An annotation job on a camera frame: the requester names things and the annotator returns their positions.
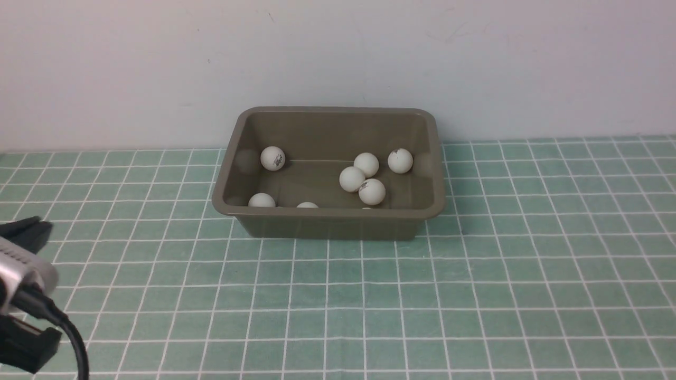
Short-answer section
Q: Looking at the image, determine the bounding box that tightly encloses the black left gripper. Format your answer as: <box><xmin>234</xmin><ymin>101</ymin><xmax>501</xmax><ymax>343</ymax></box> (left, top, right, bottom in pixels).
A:
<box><xmin>1</xmin><ymin>315</ymin><xmax>61</xmax><ymax>374</ymax></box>

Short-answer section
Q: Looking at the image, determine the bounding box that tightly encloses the plain white ping-pong ball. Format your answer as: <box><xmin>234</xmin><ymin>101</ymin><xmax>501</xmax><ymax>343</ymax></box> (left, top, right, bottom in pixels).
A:
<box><xmin>247</xmin><ymin>193</ymin><xmax>277</xmax><ymax>207</ymax></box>

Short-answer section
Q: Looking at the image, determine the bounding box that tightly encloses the white printed ping-pong ball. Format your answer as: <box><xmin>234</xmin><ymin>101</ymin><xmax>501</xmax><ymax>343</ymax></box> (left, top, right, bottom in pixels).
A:
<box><xmin>358</xmin><ymin>178</ymin><xmax>386</xmax><ymax>205</ymax></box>
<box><xmin>339</xmin><ymin>166</ymin><xmax>365</xmax><ymax>193</ymax></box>
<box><xmin>260</xmin><ymin>146</ymin><xmax>286</xmax><ymax>172</ymax></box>
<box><xmin>387</xmin><ymin>148</ymin><xmax>414</xmax><ymax>175</ymax></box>

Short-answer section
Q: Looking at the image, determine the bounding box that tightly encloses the olive green plastic bin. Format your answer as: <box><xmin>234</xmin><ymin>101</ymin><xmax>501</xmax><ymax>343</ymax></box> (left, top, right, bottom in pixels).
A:
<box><xmin>212</xmin><ymin>106</ymin><xmax>446</xmax><ymax>241</ymax></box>

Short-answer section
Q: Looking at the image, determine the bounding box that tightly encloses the green checkered tablecloth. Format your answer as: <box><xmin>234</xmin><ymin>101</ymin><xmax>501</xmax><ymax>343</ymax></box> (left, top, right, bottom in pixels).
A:
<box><xmin>1</xmin><ymin>136</ymin><xmax>675</xmax><ymax>379</ymax></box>

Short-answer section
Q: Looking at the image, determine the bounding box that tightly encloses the black left camera cable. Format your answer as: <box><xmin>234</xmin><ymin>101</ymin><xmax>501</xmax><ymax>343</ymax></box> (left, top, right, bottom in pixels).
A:
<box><xmin>11</xmin><ymin>285</ymin><xmax>90</xmax><ymax>380</ymax></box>

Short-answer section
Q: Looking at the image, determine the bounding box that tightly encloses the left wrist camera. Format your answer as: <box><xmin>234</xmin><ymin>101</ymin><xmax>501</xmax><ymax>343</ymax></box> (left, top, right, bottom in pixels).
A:
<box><xmin>1</xmin><ymin>216</ymin><xmax>59</xmax><ymax>315</ymax></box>

